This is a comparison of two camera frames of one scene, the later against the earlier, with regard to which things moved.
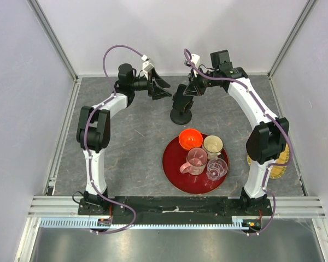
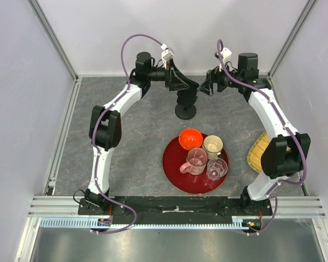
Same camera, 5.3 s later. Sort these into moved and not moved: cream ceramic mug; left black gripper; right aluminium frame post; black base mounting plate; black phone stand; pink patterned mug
Moved: left black gripper; black phone stand
Not moved: right aluminium frame post; pink patterned mug; cream ceramic mug; black base mounting plate
